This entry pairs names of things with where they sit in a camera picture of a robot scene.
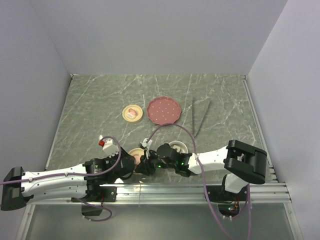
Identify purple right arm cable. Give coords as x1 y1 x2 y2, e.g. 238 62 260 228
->
146 122 252 240

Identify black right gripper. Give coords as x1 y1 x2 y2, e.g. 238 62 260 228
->
135 148 177 177

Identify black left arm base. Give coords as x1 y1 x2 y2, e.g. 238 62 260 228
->
67 184 117 203

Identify steel food tongs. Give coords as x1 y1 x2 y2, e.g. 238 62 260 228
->
191 96 212 138

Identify cream round lunch container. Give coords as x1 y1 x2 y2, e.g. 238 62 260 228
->
169 140 189 154

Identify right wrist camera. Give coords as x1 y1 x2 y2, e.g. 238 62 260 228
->
139 138 153 150

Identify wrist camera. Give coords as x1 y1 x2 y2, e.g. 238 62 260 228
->
98 135 120 158
139 138 153 150

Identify aluminium front rail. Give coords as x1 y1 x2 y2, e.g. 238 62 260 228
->
27 182 293 206

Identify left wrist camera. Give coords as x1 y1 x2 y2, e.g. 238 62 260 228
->
98 135 120 158

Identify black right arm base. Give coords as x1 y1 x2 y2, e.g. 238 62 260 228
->
206 185 247 204

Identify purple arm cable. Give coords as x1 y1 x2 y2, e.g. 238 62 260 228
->
146 122 252 240
0 135 123 222

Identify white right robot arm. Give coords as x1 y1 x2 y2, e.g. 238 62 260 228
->
134 139 267 200

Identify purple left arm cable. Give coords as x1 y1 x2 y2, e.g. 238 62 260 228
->
0 135 123 222

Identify cream lid with label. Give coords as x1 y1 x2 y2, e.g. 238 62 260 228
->
122 104 143 123

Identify cream lid pink handle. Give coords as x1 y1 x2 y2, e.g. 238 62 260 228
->
128 147 144 166

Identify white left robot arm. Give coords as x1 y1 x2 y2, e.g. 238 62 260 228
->
0 151 135 211

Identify pink dotted plate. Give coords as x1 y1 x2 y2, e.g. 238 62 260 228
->
146 96 182 125

